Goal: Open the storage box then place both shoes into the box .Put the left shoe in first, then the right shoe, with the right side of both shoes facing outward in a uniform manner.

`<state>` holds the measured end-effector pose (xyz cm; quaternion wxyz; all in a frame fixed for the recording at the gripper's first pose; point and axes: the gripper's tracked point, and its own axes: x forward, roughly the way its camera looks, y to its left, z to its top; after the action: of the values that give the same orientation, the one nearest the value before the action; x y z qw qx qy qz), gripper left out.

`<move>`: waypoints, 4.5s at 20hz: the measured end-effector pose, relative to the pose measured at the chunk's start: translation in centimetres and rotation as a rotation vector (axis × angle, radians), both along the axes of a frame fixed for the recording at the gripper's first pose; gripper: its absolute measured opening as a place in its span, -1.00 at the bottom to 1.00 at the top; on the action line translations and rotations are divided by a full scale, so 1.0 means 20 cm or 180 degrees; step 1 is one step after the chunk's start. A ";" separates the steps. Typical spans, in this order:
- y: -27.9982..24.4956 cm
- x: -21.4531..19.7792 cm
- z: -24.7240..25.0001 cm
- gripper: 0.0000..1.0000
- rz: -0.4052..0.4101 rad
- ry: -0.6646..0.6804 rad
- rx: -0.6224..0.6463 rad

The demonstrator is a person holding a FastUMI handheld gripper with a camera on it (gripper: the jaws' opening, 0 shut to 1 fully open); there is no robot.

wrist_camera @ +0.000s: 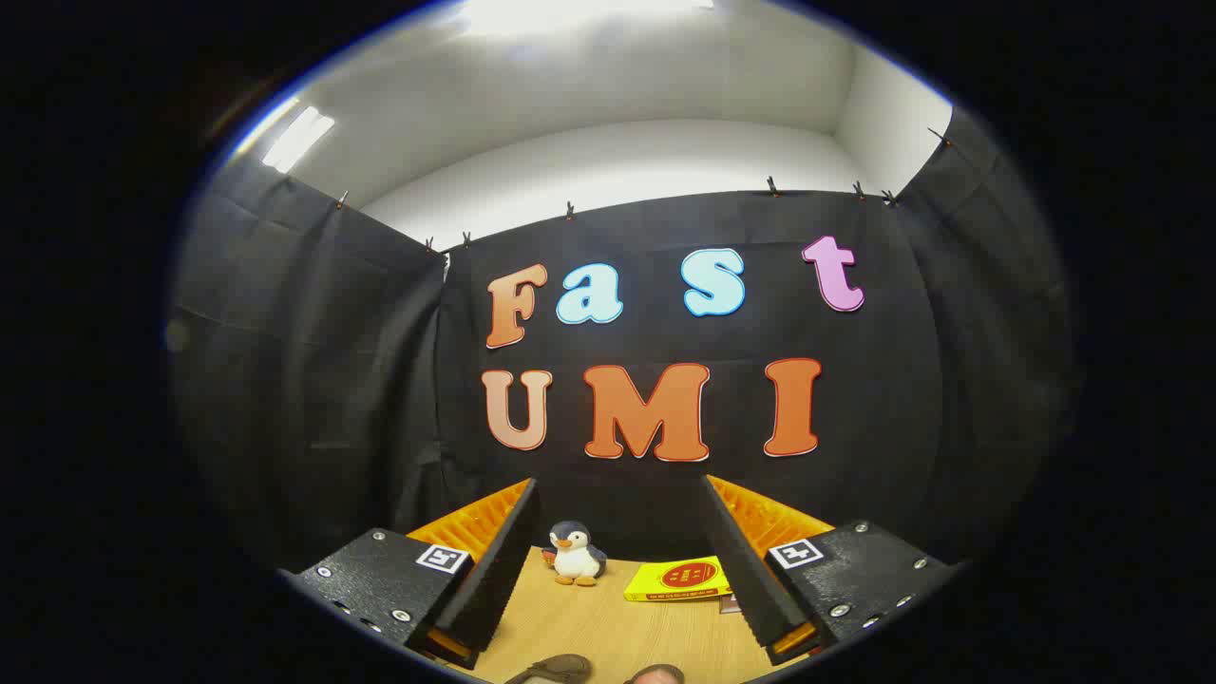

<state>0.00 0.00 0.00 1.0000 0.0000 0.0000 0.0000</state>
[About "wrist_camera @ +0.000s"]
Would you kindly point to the penguin plush toy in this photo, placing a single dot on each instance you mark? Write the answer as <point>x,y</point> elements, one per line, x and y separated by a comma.
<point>575,560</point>

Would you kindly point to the ceiling light panel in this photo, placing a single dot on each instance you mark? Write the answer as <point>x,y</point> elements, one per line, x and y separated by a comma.
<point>570,14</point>
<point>297,139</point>

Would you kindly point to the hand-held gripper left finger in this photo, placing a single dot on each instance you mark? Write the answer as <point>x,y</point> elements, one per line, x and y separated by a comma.
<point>503,570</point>

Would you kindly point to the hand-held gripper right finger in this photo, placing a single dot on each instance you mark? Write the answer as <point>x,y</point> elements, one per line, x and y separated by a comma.
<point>741,570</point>

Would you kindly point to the brown fuzzy shoe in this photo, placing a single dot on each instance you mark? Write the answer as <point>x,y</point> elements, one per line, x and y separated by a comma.
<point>655,675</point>
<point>556,669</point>

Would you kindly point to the brown-spined book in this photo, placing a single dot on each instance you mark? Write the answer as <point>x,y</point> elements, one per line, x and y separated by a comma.
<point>730,604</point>

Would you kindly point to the yellow book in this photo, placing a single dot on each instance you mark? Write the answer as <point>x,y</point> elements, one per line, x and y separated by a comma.
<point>679,578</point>

